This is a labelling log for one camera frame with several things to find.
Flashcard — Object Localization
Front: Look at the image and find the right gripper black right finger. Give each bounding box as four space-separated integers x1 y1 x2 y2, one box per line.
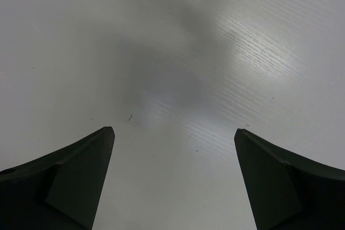
234 129 344 229

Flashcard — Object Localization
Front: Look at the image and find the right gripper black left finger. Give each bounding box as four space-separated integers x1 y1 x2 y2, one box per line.
1 127 115 229

